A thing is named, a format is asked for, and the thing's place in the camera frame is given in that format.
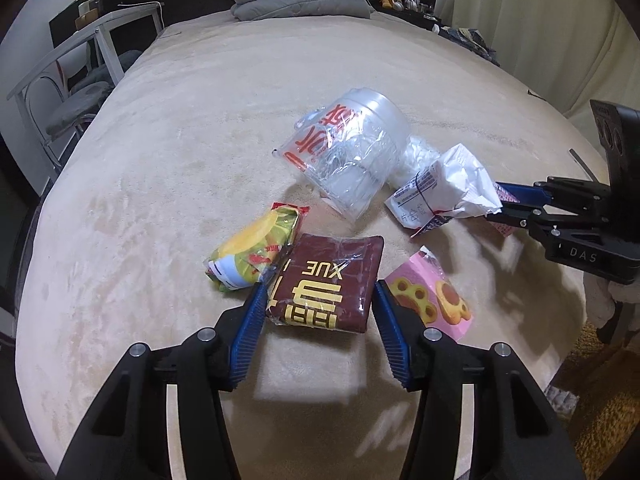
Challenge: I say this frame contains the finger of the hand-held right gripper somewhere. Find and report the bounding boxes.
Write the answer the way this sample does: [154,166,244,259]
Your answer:
[495,176,613,207]
[486,203,611,241]

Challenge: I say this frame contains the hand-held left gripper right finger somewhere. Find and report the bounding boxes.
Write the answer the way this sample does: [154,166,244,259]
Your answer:
[374,280,584,480]

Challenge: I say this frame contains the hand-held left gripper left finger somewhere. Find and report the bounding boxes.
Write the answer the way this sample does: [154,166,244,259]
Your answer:
[57,282,271,480]

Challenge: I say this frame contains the pink paw print packet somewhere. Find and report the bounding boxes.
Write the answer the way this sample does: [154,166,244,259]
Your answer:
[385,246,473,341]

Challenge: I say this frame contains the white wrapper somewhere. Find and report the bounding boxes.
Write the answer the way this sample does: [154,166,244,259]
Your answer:
[385,144,521,239]

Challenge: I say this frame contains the yellow green snack packet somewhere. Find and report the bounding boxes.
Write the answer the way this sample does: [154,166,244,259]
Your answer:
[206,202,311,292]

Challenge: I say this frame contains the dark red snack packet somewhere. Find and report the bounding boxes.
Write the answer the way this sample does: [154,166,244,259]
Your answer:
[265,232,385,334]

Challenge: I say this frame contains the white plastic film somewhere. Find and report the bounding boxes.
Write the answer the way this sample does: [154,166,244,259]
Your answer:
[395,135,446,187]

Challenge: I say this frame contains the clear plastic cup red print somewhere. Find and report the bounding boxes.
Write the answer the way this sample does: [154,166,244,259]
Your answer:
[272,87,412,223]

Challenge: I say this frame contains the person's right hand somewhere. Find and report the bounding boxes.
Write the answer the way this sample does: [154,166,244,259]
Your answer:
[582,276,623,333]

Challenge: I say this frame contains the patterned dark cloth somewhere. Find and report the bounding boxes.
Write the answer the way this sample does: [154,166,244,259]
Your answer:
[440,25,501,67]

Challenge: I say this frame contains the cream curtain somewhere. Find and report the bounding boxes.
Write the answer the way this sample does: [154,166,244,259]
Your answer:
[440,0,640,117]

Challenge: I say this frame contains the beige fleece blanket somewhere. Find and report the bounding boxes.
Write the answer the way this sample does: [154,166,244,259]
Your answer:
[15,12,617,480]

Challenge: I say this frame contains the metal chair grey cushion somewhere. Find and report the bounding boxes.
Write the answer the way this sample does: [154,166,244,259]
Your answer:
[24,76,112,162]

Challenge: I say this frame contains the white metal chair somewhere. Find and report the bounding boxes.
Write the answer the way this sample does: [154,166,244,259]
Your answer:
[6,2,166,161]

